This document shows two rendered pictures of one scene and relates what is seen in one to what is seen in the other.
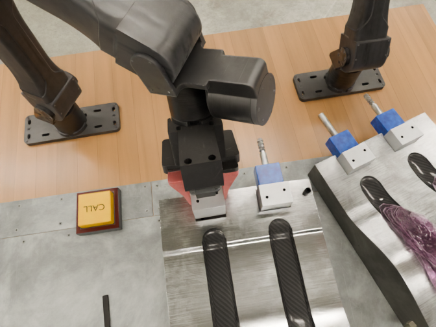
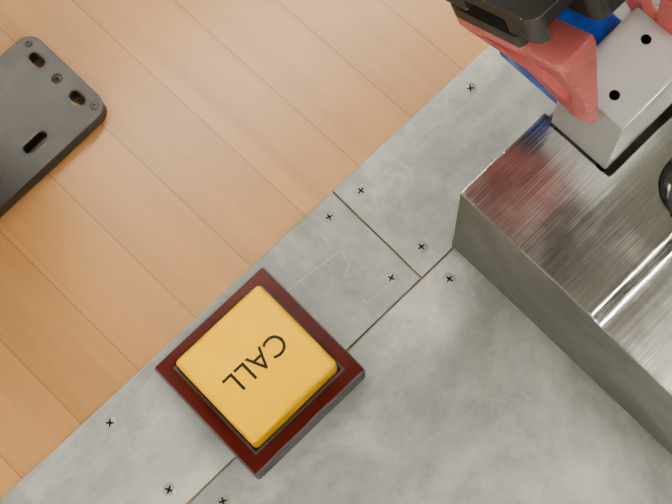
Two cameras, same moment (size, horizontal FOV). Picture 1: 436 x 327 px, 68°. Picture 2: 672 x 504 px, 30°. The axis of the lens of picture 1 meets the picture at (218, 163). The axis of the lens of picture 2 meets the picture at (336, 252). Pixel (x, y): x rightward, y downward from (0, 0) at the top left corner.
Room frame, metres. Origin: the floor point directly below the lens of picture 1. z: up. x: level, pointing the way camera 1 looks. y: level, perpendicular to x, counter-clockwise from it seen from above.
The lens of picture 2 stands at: (0.01, 0.24, 1.47)
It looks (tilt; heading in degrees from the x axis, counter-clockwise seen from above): 74 degrees down; 333
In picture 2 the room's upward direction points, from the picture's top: 9 degrees counter-clockwise
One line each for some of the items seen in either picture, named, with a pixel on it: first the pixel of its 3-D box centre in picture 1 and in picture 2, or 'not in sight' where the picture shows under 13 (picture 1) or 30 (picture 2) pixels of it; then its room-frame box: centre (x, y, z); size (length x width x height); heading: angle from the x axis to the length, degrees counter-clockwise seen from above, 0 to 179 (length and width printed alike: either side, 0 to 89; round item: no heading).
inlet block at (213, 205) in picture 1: (204, 174); (546, 26); (0.19, 0.02, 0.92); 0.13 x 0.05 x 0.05; 9
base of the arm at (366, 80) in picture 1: (344, 72); not in sight; (0.45, -0.28, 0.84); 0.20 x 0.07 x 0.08; 100
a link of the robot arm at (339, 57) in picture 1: (358, 54); not in sight; (0.44, -0.28, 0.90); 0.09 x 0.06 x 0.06; 100
